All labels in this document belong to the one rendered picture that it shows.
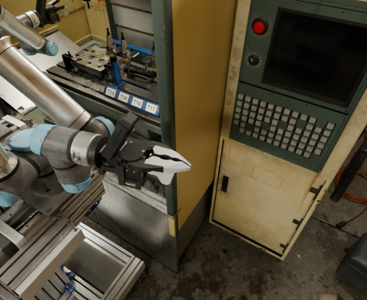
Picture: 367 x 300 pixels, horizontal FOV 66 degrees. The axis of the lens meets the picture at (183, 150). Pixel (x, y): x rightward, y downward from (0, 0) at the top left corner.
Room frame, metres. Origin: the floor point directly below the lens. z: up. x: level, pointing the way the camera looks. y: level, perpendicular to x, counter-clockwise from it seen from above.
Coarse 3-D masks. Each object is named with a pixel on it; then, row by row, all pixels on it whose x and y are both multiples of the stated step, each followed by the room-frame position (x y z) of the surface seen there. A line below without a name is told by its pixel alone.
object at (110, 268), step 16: (80, 224) 1.00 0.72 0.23; (96, 240) 0.88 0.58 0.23; (80, 256) 0.79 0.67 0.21; (96, 256) 0.79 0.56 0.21; (112, 256) 0.78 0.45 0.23; (128, 256) 0.78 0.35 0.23; (64, 272) 0.68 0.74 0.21; (80, 272) 0.68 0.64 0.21; (96, 272) 0.68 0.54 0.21; (112, 272) 0.68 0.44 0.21; (128, 272) 0.68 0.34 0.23; (144, 272) 0.72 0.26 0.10; (80, 288) 0.58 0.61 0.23; (96, 288) 0.59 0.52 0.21; (112, 288) 0.59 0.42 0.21; (128, 288) 0.60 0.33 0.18
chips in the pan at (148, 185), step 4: (148, 180) 1.06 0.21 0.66; (152, 180) 1.07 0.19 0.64; (144, 184) 1.03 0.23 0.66; (148, 184) 1.03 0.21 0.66; (152, 184) 1.03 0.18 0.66; (156, 184) 1.04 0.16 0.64; (148, 188) 1.00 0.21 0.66; (152, 188) 1.00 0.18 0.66; (156, 188) 1.00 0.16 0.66; (164, 188) 1.01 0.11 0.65; (156, 192) 0.97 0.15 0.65; (164, 192) 0.97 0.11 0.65
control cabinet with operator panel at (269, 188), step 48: (240, 0) 1.09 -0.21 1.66; (288, 0) 0.97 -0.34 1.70; (336, 0) 0.92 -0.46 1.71; (240, 48) 1.08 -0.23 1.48; (288, 48) 0.96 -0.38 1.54; (336, 48) 0.88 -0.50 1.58; (240, 96) 1.02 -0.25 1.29; (288, 96) 0.92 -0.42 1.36; (336, 96) 0.85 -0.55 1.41; (240, 144) 1.04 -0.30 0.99; (288, 144) 0.89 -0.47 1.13; (336, 144) 0.83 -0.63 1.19; (240, 192) 1.02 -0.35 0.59; (288, 192) 0.89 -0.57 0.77; (288, 240) 0.83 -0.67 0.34
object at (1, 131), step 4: (4, 120) 1.07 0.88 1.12; (0, 124) 0.99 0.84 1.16; (0, 128) 0.96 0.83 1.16; (4, 128) 0.96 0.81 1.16; (8, 128) 0.96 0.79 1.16; (12, 128) 1.01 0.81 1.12; (16, 128) 1.02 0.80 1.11; (0, 132) 0.93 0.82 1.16; (4, 132) 0.93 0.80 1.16; (8, 132) 0.94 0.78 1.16; (12, 132) 0.95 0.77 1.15; (0, 136) 0.91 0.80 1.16; (4, 136) 0.92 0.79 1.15; (0, 140) 0.90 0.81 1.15
